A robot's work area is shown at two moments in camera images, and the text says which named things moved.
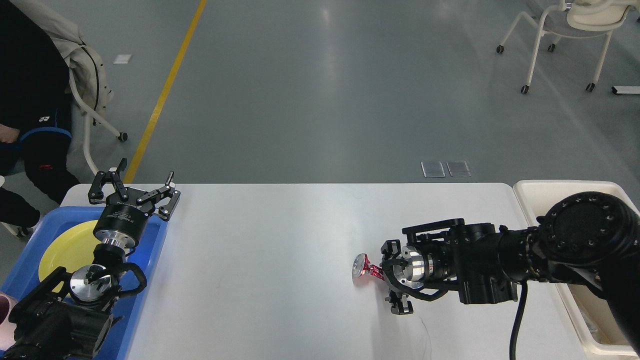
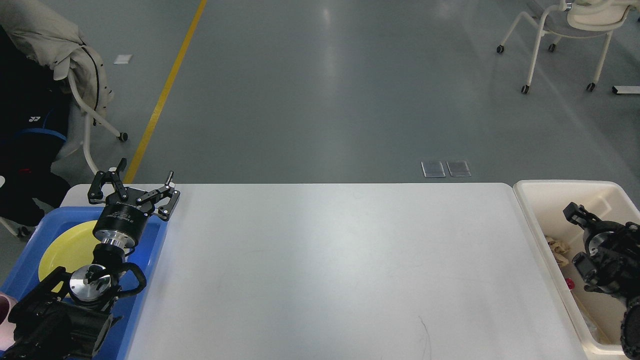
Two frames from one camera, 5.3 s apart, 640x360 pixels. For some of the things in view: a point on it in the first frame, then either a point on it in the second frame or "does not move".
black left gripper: (121, 222) does not move
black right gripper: (404, 267) -> (606, 241)
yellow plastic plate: (72, 246) does not move
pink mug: (7, 328) does not move
